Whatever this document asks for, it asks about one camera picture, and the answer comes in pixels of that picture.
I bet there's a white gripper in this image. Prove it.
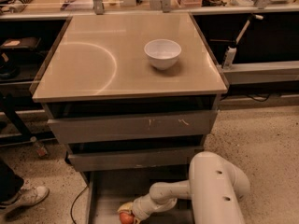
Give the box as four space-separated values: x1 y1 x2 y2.
118 194 159 224

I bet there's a red apple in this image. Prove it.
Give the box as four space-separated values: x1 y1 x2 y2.
120 212 135 224

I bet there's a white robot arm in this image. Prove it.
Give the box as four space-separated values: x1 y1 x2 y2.
118 151 250 224

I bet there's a grey open bottom drawer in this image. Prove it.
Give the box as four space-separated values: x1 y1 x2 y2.
86 165 195 224

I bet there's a grey middle drawer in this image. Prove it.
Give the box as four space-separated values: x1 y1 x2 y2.
69 146 204 172

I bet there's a grey top drawer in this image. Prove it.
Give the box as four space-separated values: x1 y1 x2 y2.
48 110 217 144

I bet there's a grey drawer cabinet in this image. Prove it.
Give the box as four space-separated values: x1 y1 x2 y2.
28 11 229 224

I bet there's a white sneaker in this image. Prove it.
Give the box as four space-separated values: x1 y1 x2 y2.
0 186 50 215

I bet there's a black table leg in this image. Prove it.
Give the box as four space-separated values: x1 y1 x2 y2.
0 93 48 158

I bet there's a white ceramic bowl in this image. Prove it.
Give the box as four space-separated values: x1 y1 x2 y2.
144 39 181 70

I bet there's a white handheld tool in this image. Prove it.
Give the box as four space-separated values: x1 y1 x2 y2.
221 14 263 69

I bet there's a black shelf box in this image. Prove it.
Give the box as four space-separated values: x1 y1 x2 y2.
0 37 40 50

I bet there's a black floor cable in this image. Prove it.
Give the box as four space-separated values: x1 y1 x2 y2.
69 184 90 224

